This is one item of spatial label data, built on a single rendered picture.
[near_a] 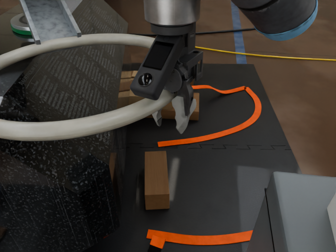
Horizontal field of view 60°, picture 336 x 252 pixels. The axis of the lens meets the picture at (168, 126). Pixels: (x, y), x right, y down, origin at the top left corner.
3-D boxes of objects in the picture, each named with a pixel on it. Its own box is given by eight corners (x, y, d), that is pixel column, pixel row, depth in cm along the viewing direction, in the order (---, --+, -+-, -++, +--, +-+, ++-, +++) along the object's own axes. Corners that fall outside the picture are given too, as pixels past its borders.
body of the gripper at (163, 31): (203, 80, 57) (206, 16, 50) (180, 99, 51) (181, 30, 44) (170, 72, 60) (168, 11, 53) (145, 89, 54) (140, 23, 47)
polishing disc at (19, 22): (24, 35, 103) (23, 32, 102) (3, 20, 115) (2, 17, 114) (78, 21, 114) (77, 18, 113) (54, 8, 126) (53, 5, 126)
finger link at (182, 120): (204, 123, 60) (198, 81, 55) (190, 138, 56) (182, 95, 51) (191, 121, 62) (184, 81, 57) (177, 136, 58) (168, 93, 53)
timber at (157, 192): (169, 208, 147) (169, 193, 139) (145, 210, 146) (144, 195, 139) (166, 165, 170) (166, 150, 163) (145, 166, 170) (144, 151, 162)
